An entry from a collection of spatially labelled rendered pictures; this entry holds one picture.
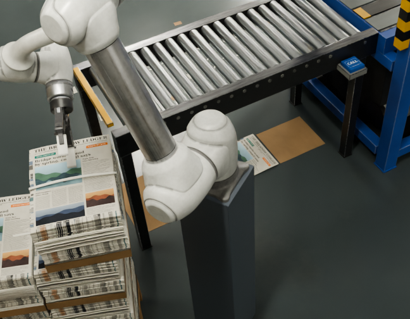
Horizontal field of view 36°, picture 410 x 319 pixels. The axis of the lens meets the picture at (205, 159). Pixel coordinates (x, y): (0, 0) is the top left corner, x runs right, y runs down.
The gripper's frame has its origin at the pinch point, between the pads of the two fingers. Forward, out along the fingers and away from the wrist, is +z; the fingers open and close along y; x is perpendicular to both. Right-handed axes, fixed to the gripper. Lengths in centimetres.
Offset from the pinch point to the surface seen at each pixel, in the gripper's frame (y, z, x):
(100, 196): 1.4, 13.9, -8.7
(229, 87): 58, -40, -63
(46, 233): -1.0, 23.6, 8.9
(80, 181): 5.4, 7.0, -2.5
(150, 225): 127, 1, -17
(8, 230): 27.3, 14.0, 28.2
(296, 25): 76, -73, -103
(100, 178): 5.4, 7.0, -9.2
